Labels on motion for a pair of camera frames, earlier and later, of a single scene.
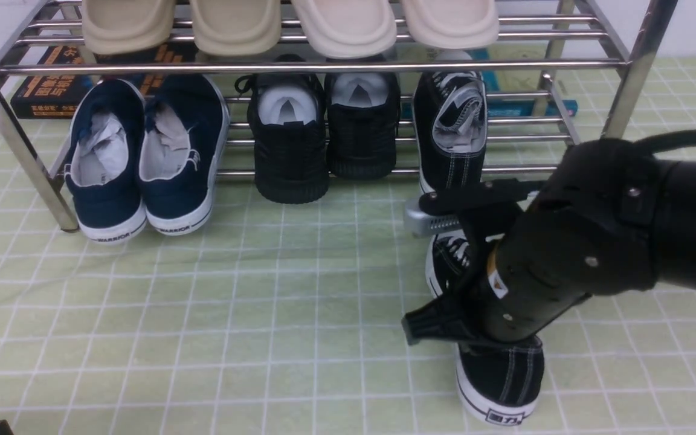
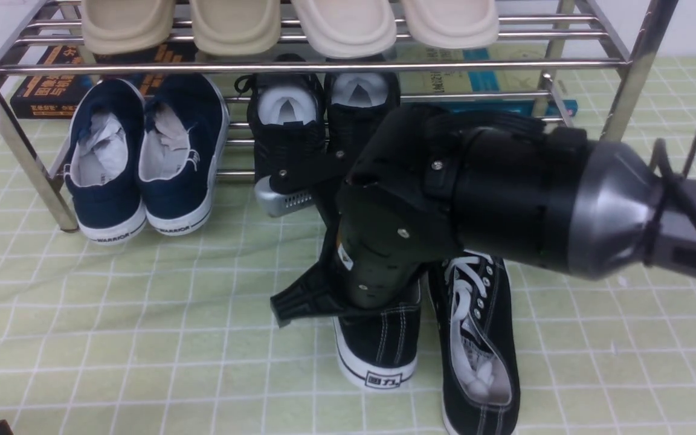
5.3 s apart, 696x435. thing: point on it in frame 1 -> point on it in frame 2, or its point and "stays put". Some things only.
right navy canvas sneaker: x=185 y=127 stays put
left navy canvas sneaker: x=104 y=175 stays put
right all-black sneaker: x=363 y=111 stays put
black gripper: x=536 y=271 -> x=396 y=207
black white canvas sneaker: x=450 y=125 -> x=378 y=350
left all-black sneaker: x=287 y=115 stays put
